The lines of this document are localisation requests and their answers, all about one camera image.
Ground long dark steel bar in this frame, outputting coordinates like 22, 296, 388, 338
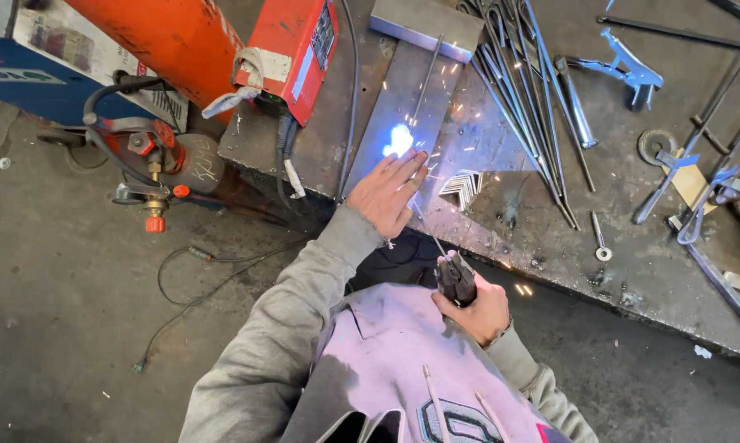
596, 15, 740, 54

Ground welding electrode rod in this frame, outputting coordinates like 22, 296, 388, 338
408, 196, 452, 259

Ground chrome metal tube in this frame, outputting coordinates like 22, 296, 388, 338
554, 55, 599, 150

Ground red welding machine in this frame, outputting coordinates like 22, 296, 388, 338
234, 0, 340, 128

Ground thick steel block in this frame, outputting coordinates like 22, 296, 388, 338
370, 0, 486, 65

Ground thin black floor cable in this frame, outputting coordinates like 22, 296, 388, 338
134, 239, 311, 374

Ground blue locking clamp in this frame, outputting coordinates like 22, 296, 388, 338
566, 27, 665, 112

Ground gas regulator with red knobs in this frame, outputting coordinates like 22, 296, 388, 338
83, 77, 192, 235

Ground rusty round steel disc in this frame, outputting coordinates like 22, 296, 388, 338
637, 128, 679, 167

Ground dark gas cylinder with writing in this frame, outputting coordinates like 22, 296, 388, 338
176, 133, 227, 196

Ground thin spare electrode rod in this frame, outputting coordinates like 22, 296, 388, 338
410, 34, 445, 126

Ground person's left hand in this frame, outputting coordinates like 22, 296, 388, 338
345, 148, 430, 240

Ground black welder lead cables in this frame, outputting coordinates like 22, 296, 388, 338
274, 111, 307, 207

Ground black electrode holder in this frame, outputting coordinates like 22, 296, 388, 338
436, 251, 479, 308

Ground long bar clamp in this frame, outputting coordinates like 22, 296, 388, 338
631, 48, 740, 226

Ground blue and white machine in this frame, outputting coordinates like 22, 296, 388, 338
0, 0, 190, 134

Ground stack of steel angle pieces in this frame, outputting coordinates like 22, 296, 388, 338
438, 170, 483, 212

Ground flat steel strip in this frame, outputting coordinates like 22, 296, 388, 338
668, 215, 740, 337

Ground bundle of bent steel rods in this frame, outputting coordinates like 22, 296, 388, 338
456, 0, 596, 232

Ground bolt with washer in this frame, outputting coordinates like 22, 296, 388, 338
591, 210, 613, 263

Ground grey steel flat plate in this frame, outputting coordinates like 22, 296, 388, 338
342, 40, 464, 205

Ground black cable over bench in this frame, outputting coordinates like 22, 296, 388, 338
335, 0, 361, 203

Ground white rag strap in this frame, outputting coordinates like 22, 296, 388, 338
201, 47, 266, 120

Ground orange gas cylinder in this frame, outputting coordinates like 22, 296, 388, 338
64, 0, 245, 125

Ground person's lilac hoodie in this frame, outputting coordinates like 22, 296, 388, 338
280, 282, 573, 443

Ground small wooden block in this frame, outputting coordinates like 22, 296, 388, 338
661, 149, 719, 215

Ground person's right hand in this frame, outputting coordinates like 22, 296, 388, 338
431, 251, 511, 349

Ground bent rod clamp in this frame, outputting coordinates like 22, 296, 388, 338
676, 92, 740, 247

